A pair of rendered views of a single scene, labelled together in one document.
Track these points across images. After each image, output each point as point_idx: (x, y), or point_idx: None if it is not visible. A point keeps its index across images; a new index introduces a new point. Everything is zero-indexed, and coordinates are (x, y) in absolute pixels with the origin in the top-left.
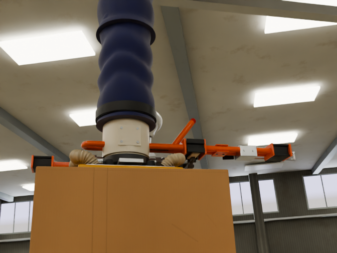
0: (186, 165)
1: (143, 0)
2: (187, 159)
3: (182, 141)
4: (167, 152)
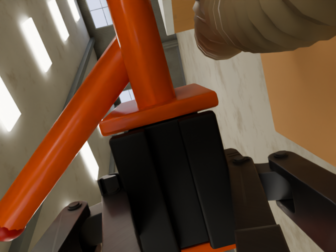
0: (283, 164)
1: None
2: (226, 161)
3: (124, 103)
4: (150, 1)
